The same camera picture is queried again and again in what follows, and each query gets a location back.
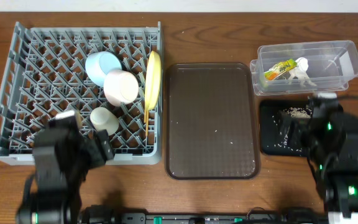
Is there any pile of rice scraps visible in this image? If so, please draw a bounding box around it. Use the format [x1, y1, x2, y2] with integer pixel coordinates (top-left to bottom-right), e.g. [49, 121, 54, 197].
[273, 107, 311, 150]

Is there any white plastic cup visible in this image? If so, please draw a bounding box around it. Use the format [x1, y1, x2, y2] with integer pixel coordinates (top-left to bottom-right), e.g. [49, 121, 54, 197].
[90, 107, 119, 136]

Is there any yellow green snack wrapper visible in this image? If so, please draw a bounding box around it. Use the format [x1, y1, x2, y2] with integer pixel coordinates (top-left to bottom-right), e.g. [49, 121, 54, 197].
[264, 58, 297, 81]

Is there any white bowl with food scraps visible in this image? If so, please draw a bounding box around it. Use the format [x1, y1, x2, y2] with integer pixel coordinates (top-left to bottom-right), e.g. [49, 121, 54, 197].
[103, 70, 139, 106]

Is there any light blue saucer plate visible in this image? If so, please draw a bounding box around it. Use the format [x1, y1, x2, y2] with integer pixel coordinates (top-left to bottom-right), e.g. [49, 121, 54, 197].
[85, 52, 122, 87]

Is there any yellow round plate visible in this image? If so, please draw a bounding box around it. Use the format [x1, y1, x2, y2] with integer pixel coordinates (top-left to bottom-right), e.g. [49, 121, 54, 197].
[144, 51, 162, 111]

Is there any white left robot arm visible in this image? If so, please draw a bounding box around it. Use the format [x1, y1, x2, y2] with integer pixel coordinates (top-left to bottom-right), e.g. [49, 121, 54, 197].
[16, 127, 114, 224]

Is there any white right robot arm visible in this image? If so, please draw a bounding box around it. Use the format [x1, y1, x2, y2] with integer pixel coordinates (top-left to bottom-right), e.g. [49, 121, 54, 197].
[278, 110, 358, 223]

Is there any black waste tray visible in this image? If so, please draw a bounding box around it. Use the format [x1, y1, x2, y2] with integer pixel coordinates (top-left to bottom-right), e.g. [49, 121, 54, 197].
[259, 100, 313, 157]

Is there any clear plastic waste bin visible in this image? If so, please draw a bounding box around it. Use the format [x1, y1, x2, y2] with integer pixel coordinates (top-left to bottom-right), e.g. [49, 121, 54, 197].
[250, 40, 358, 96]

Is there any grey plastic dishwasher rack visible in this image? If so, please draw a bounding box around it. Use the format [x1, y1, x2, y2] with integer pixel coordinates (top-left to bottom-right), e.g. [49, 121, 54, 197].
[0, 24, 163, 166]

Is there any dark brown serving tray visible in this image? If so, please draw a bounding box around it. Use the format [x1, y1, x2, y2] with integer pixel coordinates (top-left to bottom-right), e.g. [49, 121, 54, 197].
[165, 63, 260, 180]

